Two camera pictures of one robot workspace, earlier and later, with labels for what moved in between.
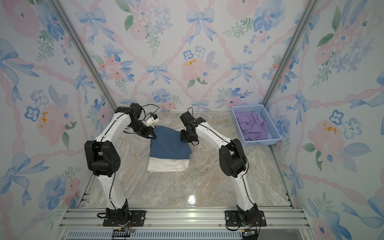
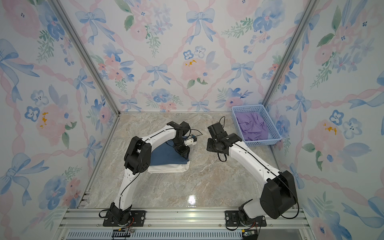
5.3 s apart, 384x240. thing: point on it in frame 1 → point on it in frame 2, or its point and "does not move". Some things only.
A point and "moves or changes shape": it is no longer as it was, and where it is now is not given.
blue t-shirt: x=168 y=144 moves or changes shape
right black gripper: x=184 y=138 → x=209 y=145
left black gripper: x=148 y=134 → x=183 y=153
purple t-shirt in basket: x=253 y=126 does not move
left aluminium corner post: x=63 y=15 does not move
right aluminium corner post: x=310 y=8 does not move
